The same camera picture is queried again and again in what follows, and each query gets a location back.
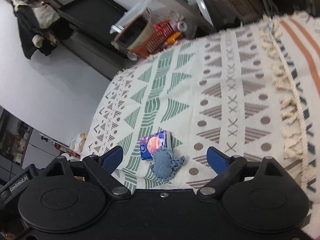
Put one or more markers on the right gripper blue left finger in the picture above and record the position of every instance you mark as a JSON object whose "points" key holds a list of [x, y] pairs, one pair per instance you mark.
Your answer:
{"points": [[100, 169]]}

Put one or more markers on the yellow white plastic bag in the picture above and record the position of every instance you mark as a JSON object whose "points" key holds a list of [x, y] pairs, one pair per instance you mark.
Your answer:
{"points": [[77, 142]]}

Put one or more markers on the blue crocheted cloth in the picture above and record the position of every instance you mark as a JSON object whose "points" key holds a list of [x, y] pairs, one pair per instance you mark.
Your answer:
{"points": [[165, 164]]}

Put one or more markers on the patterned white green blanket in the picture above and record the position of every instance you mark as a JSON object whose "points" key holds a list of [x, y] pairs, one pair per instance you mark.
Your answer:
{"points": [[251, 91]]}

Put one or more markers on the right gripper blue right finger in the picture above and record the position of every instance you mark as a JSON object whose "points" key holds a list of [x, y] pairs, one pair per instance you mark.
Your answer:
{"points": [[228, 170]]}

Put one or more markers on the red plastic basket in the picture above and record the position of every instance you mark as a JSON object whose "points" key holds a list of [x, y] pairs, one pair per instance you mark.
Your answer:
{"points": [[163, 30]]}

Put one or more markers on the cream black bowl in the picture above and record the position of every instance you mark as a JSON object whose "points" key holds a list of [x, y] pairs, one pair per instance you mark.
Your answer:
{"points": [[134, 34]]}

